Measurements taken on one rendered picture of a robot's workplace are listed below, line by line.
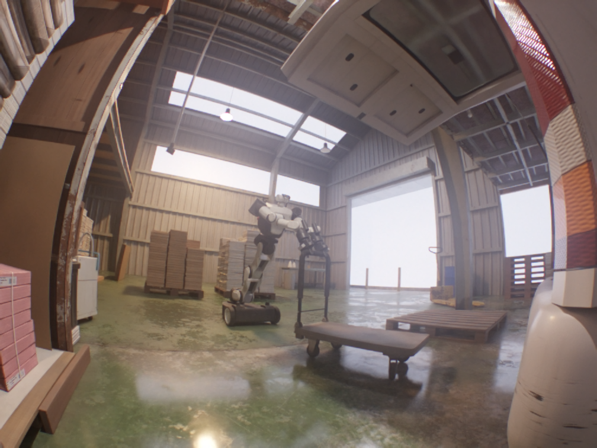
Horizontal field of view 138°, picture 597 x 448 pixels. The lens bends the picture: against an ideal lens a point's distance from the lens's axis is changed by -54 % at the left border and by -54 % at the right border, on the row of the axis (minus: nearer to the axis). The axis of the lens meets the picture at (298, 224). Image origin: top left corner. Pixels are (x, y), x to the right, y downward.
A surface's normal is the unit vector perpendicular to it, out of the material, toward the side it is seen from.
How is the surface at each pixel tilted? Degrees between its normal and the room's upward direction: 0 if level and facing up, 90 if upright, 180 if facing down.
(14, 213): 90
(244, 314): 90
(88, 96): 90
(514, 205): 90
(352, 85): 166
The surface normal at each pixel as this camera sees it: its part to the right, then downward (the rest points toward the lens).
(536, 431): -0.99, -0.02
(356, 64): 0.07, 0.92
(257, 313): 0.60, -0.13
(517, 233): -0.84, -0.15
